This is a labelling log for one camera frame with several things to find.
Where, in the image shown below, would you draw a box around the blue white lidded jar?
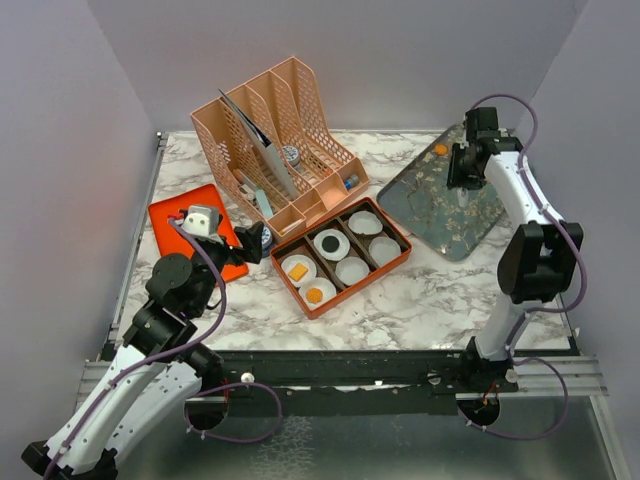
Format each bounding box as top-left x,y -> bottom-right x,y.
282,145 -> 301,169

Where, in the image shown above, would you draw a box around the rectangular yellow cracker cookie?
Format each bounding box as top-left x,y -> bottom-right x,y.
288,263 -> 309,282

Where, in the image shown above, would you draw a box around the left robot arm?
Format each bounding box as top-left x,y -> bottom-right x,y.
21,214 -> 264,479

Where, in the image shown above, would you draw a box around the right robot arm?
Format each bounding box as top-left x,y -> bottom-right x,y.
446,106 -> 584,391

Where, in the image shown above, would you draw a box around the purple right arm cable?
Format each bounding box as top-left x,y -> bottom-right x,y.
457,94 -> 587,441

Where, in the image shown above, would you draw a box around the orange cookie tin box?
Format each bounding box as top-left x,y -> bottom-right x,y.
270,197 -> 412,319

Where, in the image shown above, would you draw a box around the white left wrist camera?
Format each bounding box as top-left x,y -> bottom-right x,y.
182,204 -> 220,239

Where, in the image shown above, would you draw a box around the black sandwich cookie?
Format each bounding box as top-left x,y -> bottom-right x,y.
321,234 -> 341,253

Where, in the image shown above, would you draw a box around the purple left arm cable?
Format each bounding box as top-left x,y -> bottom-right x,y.
42,214 -> 282,480

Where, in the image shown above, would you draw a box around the steel serving tongs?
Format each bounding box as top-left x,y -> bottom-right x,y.
457,188 -> 469,208

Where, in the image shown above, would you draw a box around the round orange chip cookie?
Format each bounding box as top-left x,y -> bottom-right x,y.
305,287 -> 324,304

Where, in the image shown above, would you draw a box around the white paper cupcake liner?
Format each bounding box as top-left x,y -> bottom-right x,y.
335,256 -> 370,286
368,236 -> 402,267
281,254 -> 317,288
348,210 -> 383,236
299,277 -> 337,310
313,229 -> 351,262

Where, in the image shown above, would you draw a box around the light blue eraser case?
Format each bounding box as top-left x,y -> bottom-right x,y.
255,189 -> 274,219

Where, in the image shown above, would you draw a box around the blue splash lidded jar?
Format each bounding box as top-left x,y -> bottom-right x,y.
261,227 -> 274,250

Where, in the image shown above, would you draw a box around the grey folder booklet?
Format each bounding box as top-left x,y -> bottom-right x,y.
219,90 -> 299,200

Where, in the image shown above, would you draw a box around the peach plastic desk organizer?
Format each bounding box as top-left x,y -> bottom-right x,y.
191,57 -> 369,242

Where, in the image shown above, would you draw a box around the floral teal serving tray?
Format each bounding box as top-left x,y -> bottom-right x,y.
376,124 -> 505,262

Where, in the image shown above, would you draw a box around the orange tin lid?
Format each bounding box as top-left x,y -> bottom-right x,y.
147,183 -> 250,284

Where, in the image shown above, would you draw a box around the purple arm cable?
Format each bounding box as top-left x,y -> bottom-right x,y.
457,94 -> 587,441
42,214 -> 282,480

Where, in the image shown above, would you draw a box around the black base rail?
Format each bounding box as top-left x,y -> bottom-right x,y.
97,347 -> 521,419

